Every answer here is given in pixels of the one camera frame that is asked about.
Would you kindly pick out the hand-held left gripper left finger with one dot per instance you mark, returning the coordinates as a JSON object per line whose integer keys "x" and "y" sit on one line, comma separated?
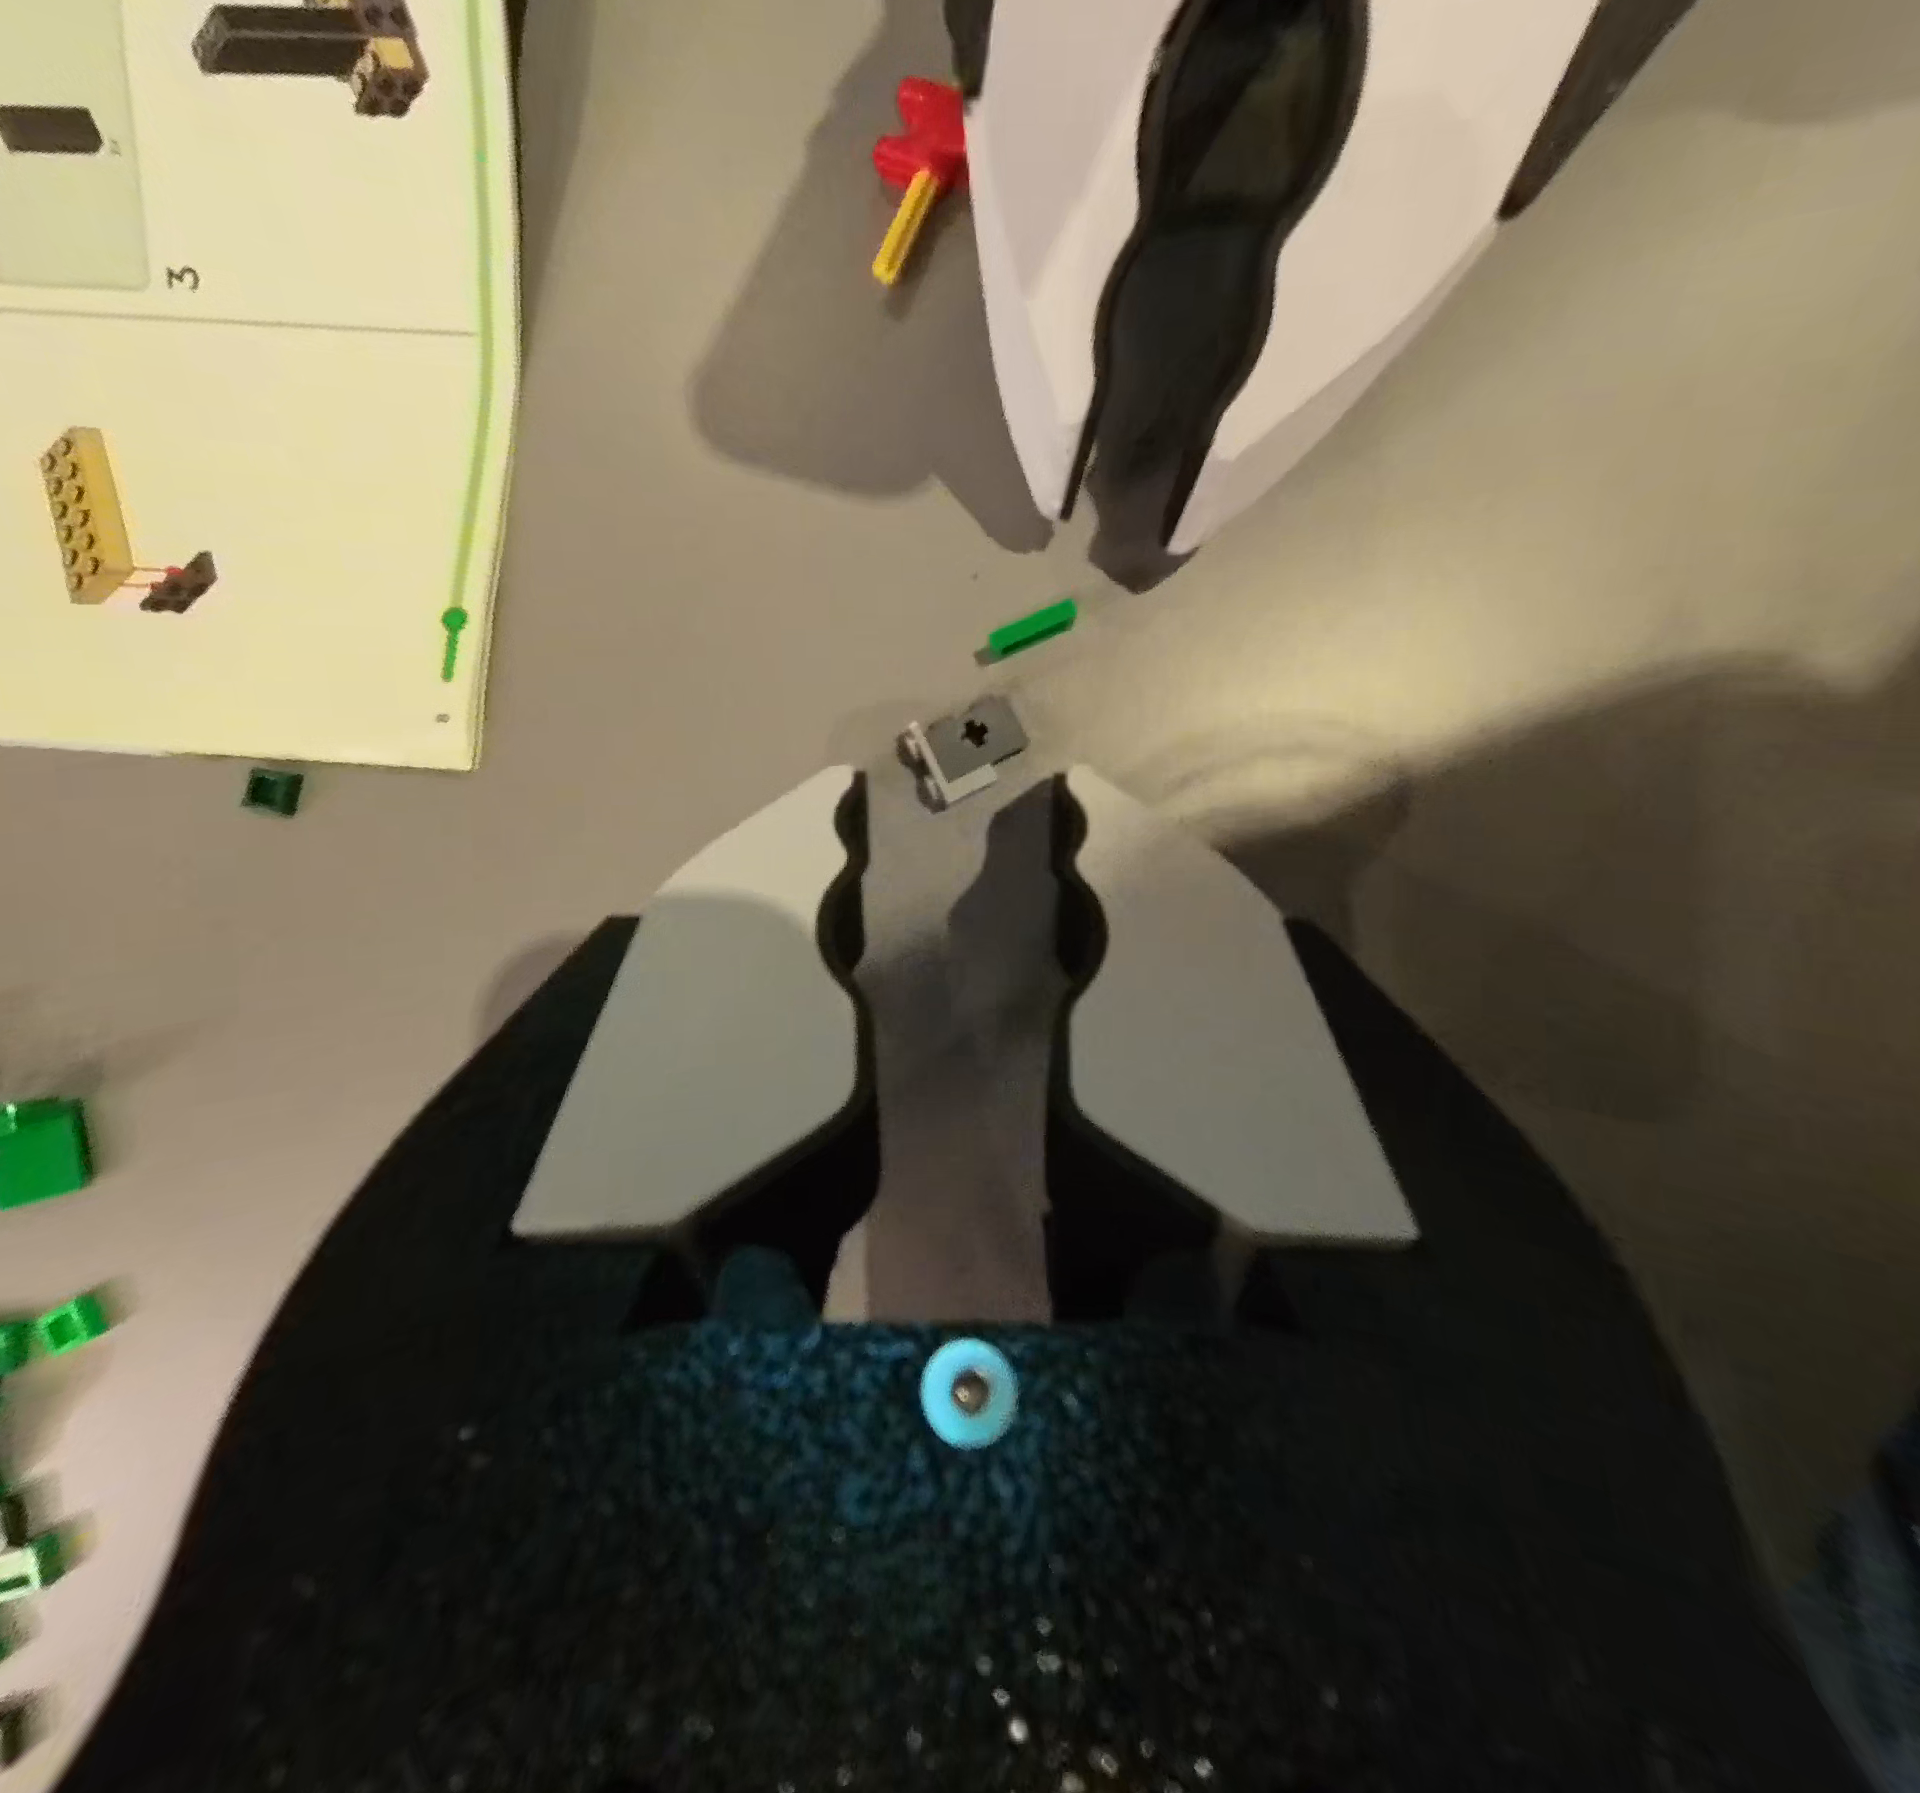
{"x": 704, "y": 1058}

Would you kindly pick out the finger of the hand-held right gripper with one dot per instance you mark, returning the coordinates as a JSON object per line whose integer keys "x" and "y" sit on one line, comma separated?
{"x": 1441, "y": 97}
{"x": 1050, "y": 172}

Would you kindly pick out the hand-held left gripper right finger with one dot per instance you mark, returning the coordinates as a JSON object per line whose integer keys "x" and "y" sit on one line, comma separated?
{"x": 1222, "y": 1058}

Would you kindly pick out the grey brick with cross hole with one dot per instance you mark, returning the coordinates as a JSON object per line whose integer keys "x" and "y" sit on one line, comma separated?
{"x": 966, "y": 750}

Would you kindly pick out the bright green brick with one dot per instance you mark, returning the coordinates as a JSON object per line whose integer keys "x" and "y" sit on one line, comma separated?
{"x": 1030, "y": 625}

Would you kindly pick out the red and yellow toy piece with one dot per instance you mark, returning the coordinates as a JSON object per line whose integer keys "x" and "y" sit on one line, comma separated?
{"x": 919, "y": 150}

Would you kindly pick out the small dark green brick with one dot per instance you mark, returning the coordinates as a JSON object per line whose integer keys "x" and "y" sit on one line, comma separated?
{"x": 272, "y": 788}

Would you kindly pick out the building instruction booklet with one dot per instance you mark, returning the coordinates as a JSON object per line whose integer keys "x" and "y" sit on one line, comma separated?
{"x": 299, "y": 443}

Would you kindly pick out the person's blue jeans leg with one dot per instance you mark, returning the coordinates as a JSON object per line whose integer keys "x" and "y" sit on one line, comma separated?
{"x": 1883, "y": 1627}

